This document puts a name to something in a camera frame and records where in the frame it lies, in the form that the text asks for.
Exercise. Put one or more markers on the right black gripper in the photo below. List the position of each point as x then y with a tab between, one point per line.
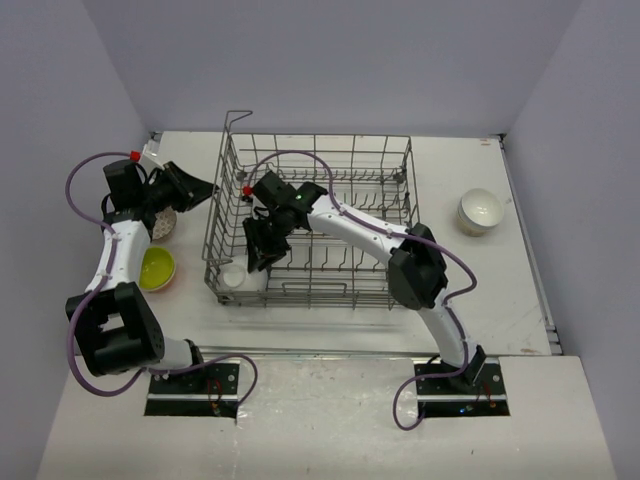
260	246

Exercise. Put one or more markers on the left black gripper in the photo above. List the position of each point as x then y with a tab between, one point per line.
189	190

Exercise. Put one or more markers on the grey wire dish rack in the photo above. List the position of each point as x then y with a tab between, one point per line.
371	173

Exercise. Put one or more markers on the white bowl front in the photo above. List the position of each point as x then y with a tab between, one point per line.
234	276

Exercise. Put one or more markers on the white bowl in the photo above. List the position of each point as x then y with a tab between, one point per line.
234	276
481	207

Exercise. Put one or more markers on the brown patterned bowl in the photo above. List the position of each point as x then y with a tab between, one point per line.
165	224

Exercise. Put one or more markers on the yellow-green bowl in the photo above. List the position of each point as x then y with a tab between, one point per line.
158	269

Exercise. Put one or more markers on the beige ceramic bowl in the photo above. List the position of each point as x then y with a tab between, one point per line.
469	228

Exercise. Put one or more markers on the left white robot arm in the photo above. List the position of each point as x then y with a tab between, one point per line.
111	323

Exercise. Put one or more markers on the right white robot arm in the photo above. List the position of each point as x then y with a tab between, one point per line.
415	265

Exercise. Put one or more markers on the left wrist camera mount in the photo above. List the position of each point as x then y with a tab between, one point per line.
148	156

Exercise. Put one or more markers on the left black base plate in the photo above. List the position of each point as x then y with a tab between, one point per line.
210	392

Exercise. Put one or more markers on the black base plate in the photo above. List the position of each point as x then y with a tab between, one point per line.
441	398
210	392

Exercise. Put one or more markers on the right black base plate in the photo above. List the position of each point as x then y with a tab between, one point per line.
441	398

